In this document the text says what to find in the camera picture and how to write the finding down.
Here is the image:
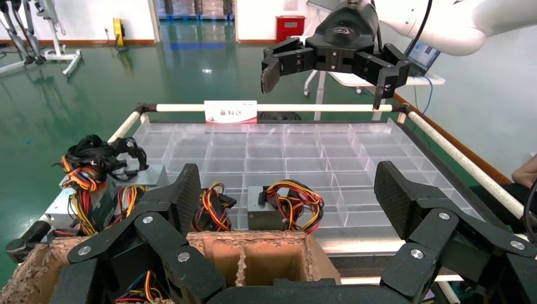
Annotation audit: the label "red metal cabinet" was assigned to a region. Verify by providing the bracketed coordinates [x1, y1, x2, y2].
[275, 15, 306, 43]

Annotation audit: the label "white rolling desk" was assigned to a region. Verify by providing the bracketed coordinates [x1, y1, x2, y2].
[303, 69, 446, 122]

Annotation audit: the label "person dark trousers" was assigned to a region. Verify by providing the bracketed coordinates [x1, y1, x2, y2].
[469, 182, 537, 236]

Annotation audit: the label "person bare hand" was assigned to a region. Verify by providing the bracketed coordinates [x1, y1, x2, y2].
[512, 154, 537, 189]

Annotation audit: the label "yellow wall device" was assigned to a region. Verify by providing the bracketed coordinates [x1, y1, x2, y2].
[112, 18, 127, 48]

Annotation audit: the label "silver power supply coloured cables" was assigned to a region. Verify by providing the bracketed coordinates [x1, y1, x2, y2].
[44, 184, 112, 237]
[246, 179, 325, 235]
[111, 184, 148, 227]
[115, 270, 171, 304]
[192, 181, 238, 232]

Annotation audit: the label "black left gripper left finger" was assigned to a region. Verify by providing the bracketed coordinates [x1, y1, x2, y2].
[50, 163, 227, 304]

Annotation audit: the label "white robot stand base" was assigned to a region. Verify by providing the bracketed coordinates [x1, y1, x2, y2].
[35, 0, 83, 77]

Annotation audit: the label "black thin cable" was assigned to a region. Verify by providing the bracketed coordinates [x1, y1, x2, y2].
[523, 178, 537, 244]

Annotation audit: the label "blue hanging cable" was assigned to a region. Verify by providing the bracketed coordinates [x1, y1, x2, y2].
[413, 75, 434, 115]

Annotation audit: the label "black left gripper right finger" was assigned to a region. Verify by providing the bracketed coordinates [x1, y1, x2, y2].
[373, 161, 537, 304]

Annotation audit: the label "white tube rack frame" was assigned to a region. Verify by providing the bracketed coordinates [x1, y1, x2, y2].
[6, 103, 537, 304]

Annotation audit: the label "white red label sign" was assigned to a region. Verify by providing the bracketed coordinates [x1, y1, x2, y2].
[204, 100, 258, 125]

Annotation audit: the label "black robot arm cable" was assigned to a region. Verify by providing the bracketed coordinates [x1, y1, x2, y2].
[405, 0, 434, 55]

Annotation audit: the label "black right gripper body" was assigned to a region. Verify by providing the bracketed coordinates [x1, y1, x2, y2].
[306, 4, 384, 74]

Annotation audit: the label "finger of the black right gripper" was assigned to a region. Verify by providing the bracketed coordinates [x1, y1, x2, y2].
[354, 43, 413, 111]
[260, 37, 316, 95]

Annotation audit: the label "black coiled hose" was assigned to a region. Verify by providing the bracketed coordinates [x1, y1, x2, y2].
[258, 111, 302, 122]

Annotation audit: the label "worn cardboard divider box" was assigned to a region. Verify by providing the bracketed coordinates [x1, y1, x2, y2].
[0, 229, 341, 304]

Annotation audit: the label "black open laptop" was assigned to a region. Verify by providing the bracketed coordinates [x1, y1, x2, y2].
[405, 41, 441, 78]

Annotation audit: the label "clear plastic compartment tray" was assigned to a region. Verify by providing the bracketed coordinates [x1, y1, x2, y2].
[132, 118, 484, 241]

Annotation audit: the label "white robot stand black feet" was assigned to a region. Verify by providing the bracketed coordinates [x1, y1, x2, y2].
[0, 0, 47, 77]

